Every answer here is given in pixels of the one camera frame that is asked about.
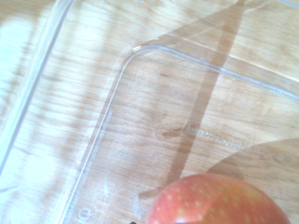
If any clear plastic container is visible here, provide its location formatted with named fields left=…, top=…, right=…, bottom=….
left=0, top=0, right=299, bottom=224

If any red apple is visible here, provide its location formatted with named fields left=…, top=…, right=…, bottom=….
left=145, top=174, right=291, bottom=224

